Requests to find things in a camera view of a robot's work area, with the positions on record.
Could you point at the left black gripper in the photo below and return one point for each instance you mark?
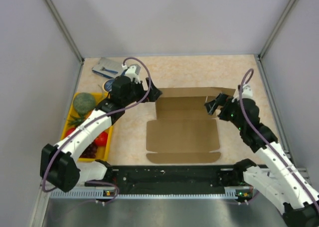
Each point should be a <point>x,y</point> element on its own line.
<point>153,95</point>

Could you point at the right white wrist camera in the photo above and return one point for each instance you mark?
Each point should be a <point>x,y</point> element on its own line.
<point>245,91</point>

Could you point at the green cantaloupe melon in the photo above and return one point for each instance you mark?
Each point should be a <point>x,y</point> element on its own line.
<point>83,103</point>

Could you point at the blue razor package box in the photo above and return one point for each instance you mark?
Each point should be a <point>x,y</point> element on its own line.
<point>108,68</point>

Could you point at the brown cardboard box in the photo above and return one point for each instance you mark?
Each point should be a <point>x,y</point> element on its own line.
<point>183,132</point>

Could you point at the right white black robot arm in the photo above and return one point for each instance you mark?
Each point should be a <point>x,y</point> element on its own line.
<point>294,198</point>

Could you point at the red apple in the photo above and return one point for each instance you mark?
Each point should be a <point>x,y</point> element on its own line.
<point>69,132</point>

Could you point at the purple grape bunch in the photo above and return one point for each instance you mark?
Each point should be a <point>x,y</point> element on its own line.
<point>90,152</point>

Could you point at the orange toy pineapple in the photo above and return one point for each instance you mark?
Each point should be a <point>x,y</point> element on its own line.
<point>76,121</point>

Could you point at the left aluminium frame post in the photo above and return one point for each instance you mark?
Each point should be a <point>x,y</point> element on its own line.
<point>63,29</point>

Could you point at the white slotted cable duct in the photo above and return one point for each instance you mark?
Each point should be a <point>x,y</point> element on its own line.
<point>105,193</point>

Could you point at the yellow plastic tray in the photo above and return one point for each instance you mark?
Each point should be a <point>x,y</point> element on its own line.
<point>99,148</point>

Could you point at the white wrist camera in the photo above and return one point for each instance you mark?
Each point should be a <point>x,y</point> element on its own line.
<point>245,91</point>
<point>132,72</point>

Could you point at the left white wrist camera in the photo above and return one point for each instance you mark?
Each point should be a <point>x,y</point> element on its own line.
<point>132,72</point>

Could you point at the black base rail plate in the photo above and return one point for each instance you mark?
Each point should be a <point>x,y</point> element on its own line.
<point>184,179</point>

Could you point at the blue tape roll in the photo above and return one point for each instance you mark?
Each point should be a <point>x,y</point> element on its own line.
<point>107,86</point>

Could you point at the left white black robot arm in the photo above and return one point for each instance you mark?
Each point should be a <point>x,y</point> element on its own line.
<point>59,162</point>

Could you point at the right aluminium frame post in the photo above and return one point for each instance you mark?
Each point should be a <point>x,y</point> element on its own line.
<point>281,21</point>

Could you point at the aluminium frame post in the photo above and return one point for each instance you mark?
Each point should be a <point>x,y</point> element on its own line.
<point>281,21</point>
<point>63,29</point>

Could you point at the red tomato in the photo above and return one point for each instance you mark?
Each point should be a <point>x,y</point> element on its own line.
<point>102,139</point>

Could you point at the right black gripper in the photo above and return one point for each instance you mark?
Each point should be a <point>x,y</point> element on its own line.
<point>222,100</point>

